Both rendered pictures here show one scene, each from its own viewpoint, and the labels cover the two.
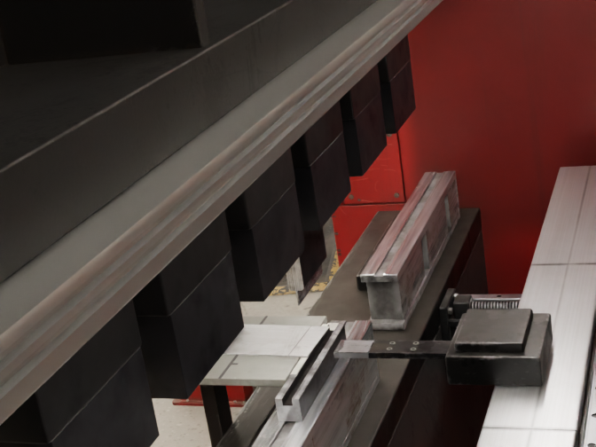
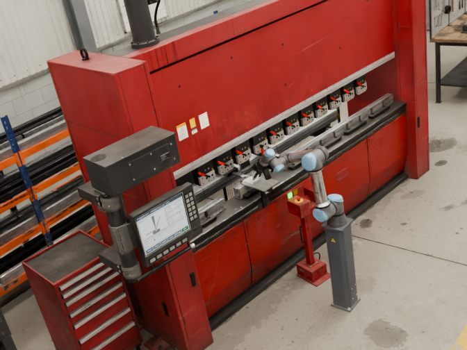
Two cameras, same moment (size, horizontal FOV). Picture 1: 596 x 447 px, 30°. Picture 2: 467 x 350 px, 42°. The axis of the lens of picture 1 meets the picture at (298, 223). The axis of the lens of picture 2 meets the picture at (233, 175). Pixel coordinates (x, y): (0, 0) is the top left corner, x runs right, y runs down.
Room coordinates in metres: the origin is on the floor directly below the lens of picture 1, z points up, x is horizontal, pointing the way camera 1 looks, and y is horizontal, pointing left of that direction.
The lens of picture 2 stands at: (5.15, 2.10, 3.25)
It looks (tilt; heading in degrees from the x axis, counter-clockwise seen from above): 27 degrees down; 210
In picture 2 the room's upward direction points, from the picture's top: 11 degrees counter-clockwise
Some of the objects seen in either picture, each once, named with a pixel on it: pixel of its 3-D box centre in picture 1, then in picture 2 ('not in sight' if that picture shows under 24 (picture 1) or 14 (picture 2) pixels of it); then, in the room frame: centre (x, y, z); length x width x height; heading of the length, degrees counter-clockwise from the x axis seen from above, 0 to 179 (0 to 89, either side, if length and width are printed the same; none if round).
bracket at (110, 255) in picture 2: not in sight; (134, 248); (2.60, -0.21, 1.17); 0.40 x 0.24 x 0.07; 159
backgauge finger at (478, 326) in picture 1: (438, 342); (234, 172); (1.23, -0.15, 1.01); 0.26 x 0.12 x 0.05; 69
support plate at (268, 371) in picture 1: (213, 348); (260, 182); (1.34, 0.14, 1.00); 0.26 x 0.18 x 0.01; 69
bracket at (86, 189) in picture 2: not in sight; (115, 182); (2.60, -0.21, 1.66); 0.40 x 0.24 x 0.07; 159
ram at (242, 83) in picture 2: not in sight; (288, 66); (0.68, 0.23, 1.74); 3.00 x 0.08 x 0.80; 159
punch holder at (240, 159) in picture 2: (294, 147); (240, 151); (1.31, -0.01, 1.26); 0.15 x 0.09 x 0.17; 159
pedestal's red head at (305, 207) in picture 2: not in sight; (302, 201); (1.18, 0.41, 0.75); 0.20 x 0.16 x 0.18; 153
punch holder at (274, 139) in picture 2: (159, 278); (273, 132); (0.94, 0.13, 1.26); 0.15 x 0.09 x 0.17; 159
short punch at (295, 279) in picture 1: (305, 254); (244, 164); (1.29, 0.00, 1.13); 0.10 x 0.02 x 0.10; 159
